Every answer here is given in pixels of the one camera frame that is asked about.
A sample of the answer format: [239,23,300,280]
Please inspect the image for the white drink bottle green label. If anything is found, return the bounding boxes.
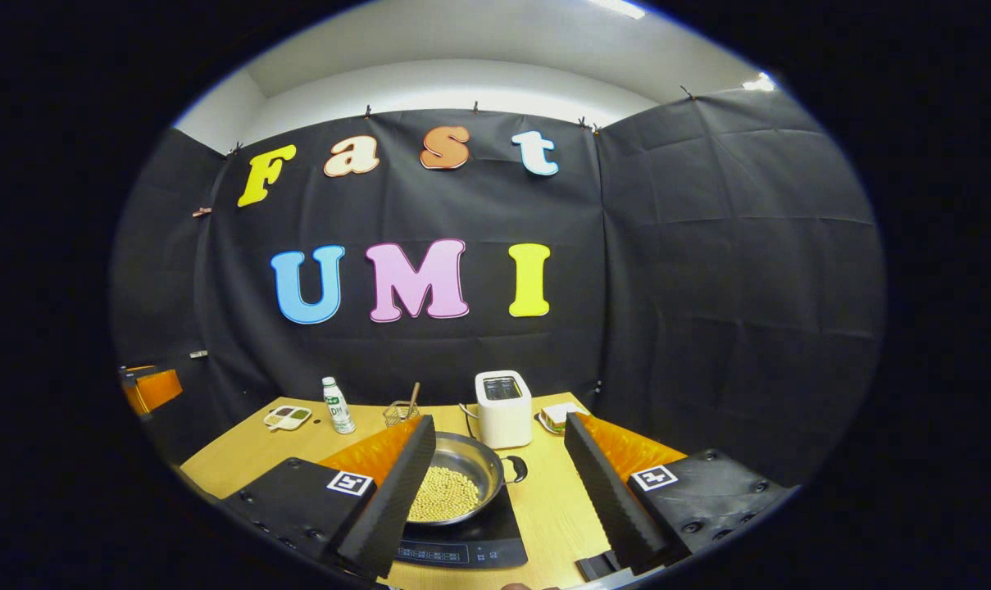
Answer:
[322,376,357,435]

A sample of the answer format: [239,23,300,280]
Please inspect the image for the steel pot with black handles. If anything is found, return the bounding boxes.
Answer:
[407,431,530,527]

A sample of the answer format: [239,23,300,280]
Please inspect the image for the white toaster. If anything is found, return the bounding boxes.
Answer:
[475,370,534,450]

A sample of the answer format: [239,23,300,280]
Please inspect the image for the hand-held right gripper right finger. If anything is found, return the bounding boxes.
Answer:
[563,412,791,576]

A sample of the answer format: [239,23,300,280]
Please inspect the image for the pile of yellow soybeans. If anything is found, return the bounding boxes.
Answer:
[407,465,481,522]

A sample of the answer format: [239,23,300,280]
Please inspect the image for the sandwich on plate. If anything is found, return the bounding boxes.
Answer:
[536,402,590,435]

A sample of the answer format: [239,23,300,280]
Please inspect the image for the white divided dish of beans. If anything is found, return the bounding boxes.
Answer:
[263,405,313,432]

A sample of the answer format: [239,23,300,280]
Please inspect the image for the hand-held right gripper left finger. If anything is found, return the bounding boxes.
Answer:
[220,415,437,580]

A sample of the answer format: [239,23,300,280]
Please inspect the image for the black induction cooktop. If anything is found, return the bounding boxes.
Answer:
[394,483,530,570]

